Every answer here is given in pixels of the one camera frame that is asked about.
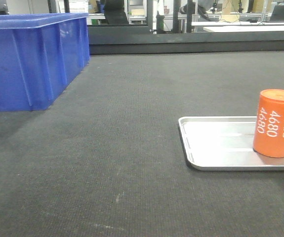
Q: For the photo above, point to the orange cylindrical capacitor 4680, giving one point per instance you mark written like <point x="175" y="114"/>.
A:
<point x="269" y="128"/>

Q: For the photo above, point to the blue plastic crate on conveyor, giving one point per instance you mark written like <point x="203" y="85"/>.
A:
<point x="40" y="55"/>

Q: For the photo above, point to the silver metal tray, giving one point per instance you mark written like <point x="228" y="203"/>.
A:
<point x="223" y="143"/>

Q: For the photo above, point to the white background table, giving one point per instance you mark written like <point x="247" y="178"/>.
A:
<point x="242" y="26"/>

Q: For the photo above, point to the black conveyor side rail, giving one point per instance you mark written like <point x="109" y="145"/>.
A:
<point x="140" y="40"/>

